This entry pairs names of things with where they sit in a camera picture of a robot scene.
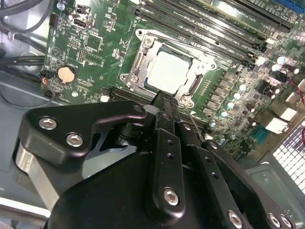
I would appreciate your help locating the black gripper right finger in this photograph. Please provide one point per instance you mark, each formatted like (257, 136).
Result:
(205, 171)

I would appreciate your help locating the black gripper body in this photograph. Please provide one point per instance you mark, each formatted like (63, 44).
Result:
(107, 202)

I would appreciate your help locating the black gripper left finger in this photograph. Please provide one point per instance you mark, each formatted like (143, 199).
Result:
(35, 133)

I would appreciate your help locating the silver CPU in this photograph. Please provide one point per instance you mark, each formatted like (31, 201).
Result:
(169, 71)

